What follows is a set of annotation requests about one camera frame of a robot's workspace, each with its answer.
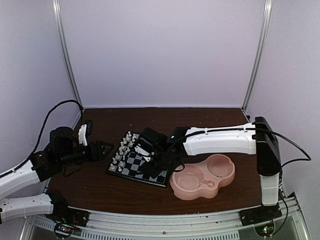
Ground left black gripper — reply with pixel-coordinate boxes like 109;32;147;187
57;139;114;168

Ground black rook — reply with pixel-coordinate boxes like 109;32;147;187
157;176;164;182

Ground black and white chessboard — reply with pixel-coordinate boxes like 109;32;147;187
105;131;170;188

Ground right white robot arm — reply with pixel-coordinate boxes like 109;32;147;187
133;116;281;221

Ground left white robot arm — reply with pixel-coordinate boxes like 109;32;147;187
0;124;114;223

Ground white queen piece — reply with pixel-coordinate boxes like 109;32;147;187
118;147;124;155

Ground pink double pet bowl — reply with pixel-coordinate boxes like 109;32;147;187
169;154;235;201

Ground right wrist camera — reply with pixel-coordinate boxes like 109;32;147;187
134;146;152;162

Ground left black cable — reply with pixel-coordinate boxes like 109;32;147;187
12;99;85;173

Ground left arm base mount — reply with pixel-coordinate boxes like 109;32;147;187
45;207;90;227

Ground front aluminium rail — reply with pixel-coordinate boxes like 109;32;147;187
24;194;305;240

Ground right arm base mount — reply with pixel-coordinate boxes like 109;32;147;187
238;205;282;226

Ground left aluminium frame post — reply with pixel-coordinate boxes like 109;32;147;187
52;0;82;105

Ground aluminium frame post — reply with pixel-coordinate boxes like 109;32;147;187
52;0;82;105
241;0;273;112

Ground right aluminium frame post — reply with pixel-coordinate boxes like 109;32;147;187
241;0;273;112

